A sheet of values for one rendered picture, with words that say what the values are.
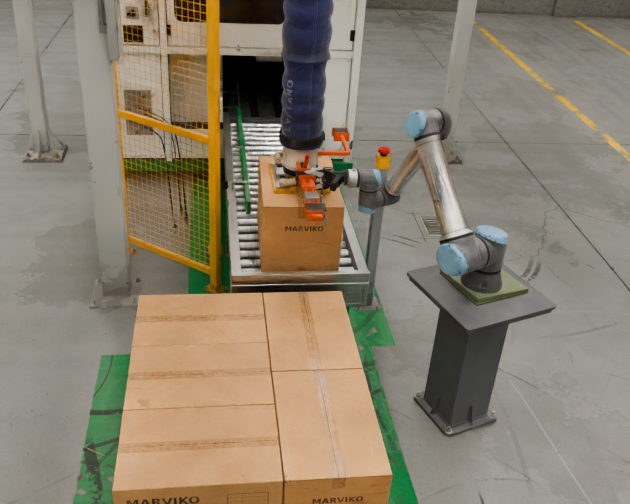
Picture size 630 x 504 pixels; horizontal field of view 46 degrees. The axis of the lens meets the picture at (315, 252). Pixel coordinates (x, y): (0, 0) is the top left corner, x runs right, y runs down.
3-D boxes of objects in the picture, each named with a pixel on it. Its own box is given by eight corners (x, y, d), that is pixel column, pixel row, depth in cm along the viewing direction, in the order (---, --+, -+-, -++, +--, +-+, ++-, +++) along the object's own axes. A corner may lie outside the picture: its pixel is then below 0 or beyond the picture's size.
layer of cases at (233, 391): (143, 359, 375) (138, 294, 355) (335, 353, 389) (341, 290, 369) (120, 564, 274) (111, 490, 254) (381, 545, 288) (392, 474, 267)
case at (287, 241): (257, 219, 426) (258, 155, 405) (325, 219, 431) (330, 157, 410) (261, 275, 375) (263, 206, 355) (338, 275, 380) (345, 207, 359)
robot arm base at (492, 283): (480, 269, 351) (484, 251, 346) (510, 287, 337) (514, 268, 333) (451, 278, 340) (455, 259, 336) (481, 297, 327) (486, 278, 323)
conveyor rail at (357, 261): (305, 135, 581) (306, 112, 571) (311, 135, 581) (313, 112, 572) (355, 303, 385) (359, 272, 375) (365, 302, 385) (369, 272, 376)
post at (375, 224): (359, 301, 458) (376, 152, 407) (370, 300, 459) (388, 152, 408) (361, 307, 452) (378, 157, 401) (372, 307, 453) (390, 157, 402)
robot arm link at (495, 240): (509, 267, 333) (517, 233, 325) (483, 276, 324) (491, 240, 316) (483, 253, 344) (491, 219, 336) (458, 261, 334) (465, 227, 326)
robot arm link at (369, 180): (381, 191, 359) (383, 172, 355) (356, 191, 357) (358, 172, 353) (377, 185, 367) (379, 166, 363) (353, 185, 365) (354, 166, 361)
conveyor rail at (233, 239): (222, 134, 571) (222, 111, 562) (229, 134, 572) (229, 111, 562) (231, 305, 376) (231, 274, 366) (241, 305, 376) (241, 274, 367)
